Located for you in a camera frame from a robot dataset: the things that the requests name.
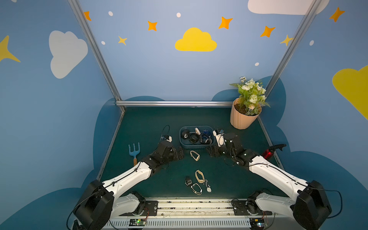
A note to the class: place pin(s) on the transparent blue watch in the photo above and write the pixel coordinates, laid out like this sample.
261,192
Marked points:
206,133

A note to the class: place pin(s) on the silver bracelet watch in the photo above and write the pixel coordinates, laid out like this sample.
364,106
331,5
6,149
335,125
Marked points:
196,188

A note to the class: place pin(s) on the red spray bottle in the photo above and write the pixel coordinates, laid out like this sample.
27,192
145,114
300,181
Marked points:
269,153

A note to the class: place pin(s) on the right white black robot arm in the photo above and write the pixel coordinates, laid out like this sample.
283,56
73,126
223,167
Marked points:
305,202

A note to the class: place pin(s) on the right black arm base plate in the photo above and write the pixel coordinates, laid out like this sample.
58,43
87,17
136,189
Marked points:
247,207

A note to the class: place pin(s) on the beige band watch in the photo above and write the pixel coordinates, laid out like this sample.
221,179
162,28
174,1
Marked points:
200,176

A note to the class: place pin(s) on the beige square watch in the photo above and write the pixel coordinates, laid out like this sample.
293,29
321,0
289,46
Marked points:
195,155

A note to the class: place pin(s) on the aluminium frame left post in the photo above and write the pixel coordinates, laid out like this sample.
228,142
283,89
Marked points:
83,22

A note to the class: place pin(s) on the left green circuit board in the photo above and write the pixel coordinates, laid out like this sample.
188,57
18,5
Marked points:
137,222

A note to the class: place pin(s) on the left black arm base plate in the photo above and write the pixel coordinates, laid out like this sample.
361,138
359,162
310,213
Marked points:
149,208

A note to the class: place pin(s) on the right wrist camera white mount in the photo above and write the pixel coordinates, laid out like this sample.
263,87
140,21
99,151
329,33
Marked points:
219,136

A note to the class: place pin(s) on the artificial white flower plant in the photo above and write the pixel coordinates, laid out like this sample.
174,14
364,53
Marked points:
251,97

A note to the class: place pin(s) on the white strap silver watch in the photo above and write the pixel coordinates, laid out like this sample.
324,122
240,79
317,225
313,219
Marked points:
197,131

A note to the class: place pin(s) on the right green circuit board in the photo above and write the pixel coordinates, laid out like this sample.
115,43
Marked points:
257,224

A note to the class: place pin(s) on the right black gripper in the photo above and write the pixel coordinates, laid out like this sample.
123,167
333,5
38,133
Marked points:
218,151

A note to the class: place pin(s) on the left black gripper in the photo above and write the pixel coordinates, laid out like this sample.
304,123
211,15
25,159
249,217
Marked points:
175,154

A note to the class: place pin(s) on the green circuit board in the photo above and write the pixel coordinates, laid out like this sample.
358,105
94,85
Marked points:
257,224
137,222

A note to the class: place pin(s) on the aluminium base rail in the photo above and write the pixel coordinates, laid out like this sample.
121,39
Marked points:
199,214

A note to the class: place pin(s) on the blue garden fork wooden handle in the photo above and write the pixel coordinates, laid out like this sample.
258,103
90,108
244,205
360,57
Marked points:
133,151

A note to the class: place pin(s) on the black wide band watch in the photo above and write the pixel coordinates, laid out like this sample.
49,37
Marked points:
193,138

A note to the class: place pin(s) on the aluminium frame right post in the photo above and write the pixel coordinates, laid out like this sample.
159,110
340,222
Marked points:
291,48

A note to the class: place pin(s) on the aluminium frame post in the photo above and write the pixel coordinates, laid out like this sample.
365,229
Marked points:
83,22
291,48

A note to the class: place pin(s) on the black band smartwatch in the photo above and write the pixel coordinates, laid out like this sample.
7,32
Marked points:
185,134

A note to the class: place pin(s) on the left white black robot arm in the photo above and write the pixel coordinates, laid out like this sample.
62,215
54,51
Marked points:
102,201

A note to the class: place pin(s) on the peach ribbed flower pot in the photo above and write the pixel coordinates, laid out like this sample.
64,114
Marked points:
238,120

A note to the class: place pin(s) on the small black watch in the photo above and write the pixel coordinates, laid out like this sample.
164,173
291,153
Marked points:
188,181

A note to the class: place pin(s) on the blue plastic storage box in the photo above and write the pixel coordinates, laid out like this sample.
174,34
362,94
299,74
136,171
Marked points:
187,145

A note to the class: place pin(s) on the aluminium frame back bar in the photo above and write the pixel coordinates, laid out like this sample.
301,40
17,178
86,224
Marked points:
175,103

